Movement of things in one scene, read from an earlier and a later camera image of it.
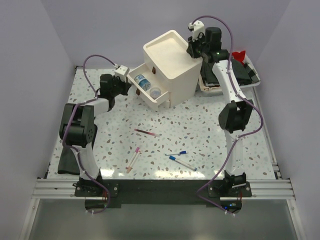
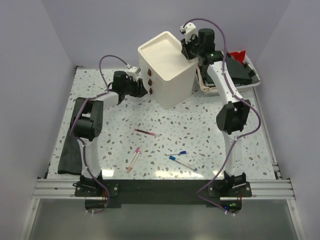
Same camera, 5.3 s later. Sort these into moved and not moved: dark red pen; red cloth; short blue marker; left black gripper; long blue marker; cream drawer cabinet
Moved: cream drawer cabinet; left black gripper
Not moved: short blue marker; long blue marker; dark red pen; red cloth
